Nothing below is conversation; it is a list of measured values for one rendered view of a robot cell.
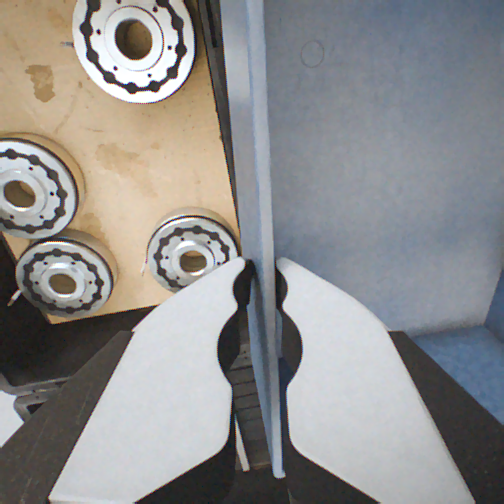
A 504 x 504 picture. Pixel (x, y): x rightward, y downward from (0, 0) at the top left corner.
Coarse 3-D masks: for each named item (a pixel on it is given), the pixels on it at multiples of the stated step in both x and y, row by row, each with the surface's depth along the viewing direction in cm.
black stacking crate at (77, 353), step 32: (0, 256) 41; (0, 288) 40; (0, 320) 39; (32, 320) 44; (96, 320) 47; (128, 320) 46; (0, 352) 38; (32, 352) 43; (64, 352) 42; (96, 352) 42
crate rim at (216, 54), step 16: (208, 0) 25; (208, 16) 26; (208, 32) 25; (208, 48) 25; (224, 64) 26; (224, 80) 27; (224, 96) 27; (224, 112) 28; (224, 128) 28; (240, 352) 40; (0, 368) 37; (0, 384) 38; (16, 384) 39; (32, 384) 39; (48, 384) 39
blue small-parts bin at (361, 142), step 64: (256, 0) 7; (320, 0) 13; (384, 0) 13; (448, 0) 14; (256, 64) 8; (320, 64) 14; (384, 64) 14; (448, 64) 15; (256, 128) 9; (320, 128) 15; (384, 128) 16; (448, 128) 16; (256, 192) 9; (320, 192) 17; (384, 192) 17; (448, 192) 18; (256, 256) 11; (320, 256) 18; (384, 256) 19; (448, 256) 20; (256, 320) 14; (384, 320) 21; (448, 320) 22; (256, 384) 20
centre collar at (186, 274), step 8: (176, 248) 40; (184, 248) 40; (192, 248) 40; (200, 248) 40; (208, 248) 40; (176, 256) 40; (208, 256) 41; (176, 264) 41; (208, 264) 41; (176, 272) 41; (184, 272) 41; (192, 272) 42; (200, 272) 42; (208, 272) 42
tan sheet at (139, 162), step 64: (0, 0) 30; (64, 0) 31; (192, 0) 32; (0, 64) 33; (64, 64) 33; (0, 128) 35; (64, 128) 36; (128, 128) 37; (192, 128) 37; (128, 192) 40; (192, 192) 41; (128, 256) 44; (192, 256) 45; (64, 320) 47
